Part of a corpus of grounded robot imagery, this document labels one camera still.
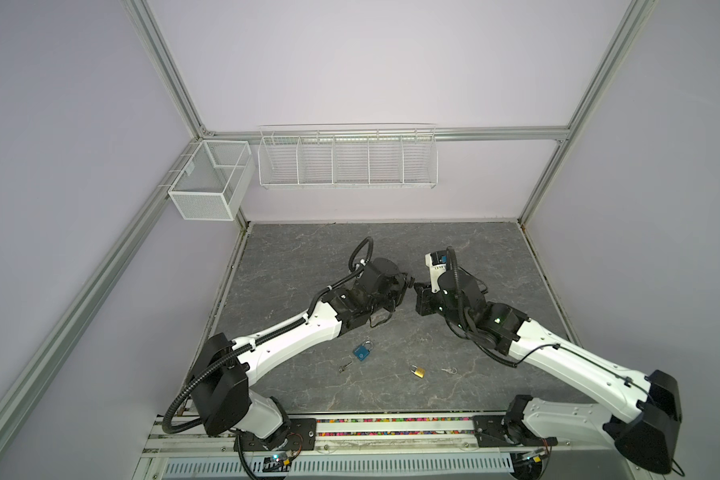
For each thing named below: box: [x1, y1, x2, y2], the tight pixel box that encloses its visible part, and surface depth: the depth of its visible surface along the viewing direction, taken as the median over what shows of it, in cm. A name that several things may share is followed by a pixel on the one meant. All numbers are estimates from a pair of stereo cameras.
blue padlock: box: [353, 340, 374, 362], surface depth 88 cm
